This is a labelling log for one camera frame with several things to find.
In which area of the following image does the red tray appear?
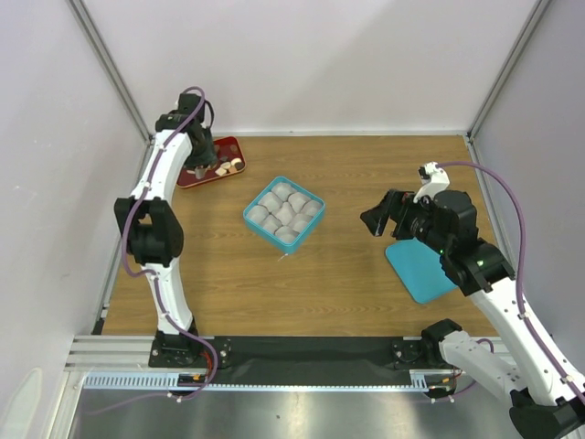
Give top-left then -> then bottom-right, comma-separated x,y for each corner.
176,136 -> 247,189

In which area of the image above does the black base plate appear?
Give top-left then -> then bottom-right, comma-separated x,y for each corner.
150,336 -> 440,388

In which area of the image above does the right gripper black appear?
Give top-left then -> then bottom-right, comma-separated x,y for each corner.
358,188 -> 450,255

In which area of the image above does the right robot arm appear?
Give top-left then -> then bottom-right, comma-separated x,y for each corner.
360,189 -> 584,438

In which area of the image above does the blue tin box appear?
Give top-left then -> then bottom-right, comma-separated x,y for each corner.
242,177 -> 325,255

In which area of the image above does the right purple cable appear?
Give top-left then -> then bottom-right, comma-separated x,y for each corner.
438,160 -> 585,403

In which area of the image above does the blue tin lid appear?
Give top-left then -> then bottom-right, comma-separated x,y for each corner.
385,240 -> 457,305

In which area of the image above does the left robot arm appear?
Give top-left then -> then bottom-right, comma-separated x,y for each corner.
114,86 -> 218,369

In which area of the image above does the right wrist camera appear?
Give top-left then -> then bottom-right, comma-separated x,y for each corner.
413,162 -> 450,203

